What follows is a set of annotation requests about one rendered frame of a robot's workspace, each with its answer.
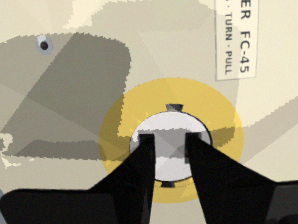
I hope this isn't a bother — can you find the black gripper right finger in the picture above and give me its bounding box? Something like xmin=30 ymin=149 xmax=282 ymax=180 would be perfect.
xmin=188 ymin=136 xmax=298 ymax=224

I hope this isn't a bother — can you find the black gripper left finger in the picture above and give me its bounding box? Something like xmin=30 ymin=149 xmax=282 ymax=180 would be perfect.
xmin=0 ymin=137 xmax=156 ymax=224

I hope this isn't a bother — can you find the white cylinder with two slots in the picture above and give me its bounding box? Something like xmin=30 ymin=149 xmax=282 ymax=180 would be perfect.
xmin=130 ymin=104 xmax=210 ymax=181

